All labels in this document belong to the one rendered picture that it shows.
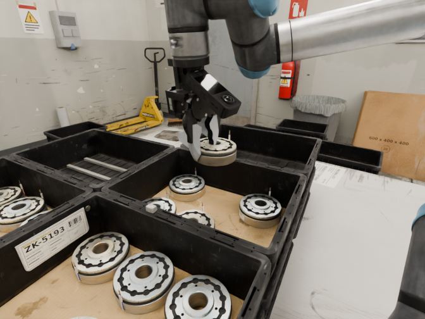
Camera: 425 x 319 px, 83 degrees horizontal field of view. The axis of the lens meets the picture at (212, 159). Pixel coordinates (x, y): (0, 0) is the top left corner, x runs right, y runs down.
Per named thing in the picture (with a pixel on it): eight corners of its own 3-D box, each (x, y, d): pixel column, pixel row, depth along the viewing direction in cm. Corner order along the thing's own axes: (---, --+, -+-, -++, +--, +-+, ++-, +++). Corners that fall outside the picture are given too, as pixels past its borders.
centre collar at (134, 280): (123, 279, 41) (122, 276, 41) (142, 258, 45) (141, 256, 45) (146, 290, 39) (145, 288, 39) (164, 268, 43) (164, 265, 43)
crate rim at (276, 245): (306, 183, 61) (308, 174, 60) (272, 269, 37) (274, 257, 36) (178, 152, 79) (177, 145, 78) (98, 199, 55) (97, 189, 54)
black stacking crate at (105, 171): (178, 178, 83) (176, 147, 78) (107, 231, 59) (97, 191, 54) (100, 156, 100) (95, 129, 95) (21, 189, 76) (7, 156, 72)
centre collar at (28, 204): (36, 205, 60) (35, 203, 60) (14, 216, 56) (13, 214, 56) (24, 200, 62) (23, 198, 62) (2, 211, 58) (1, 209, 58)
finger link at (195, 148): (183, 154, 58) (184, 115, 54) (201, 161, 54) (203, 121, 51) (173, 157, 56) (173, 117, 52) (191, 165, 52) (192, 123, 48)
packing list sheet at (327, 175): (346, 168, 114) (346, 167, 114) (338, 190, 97) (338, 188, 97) (279, 152, 131) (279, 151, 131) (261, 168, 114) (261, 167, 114)
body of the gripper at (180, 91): (193, 107, 58) (188, 53, 52) (220, 114, 53) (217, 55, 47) (167, 117, 53) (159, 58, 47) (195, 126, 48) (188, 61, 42)
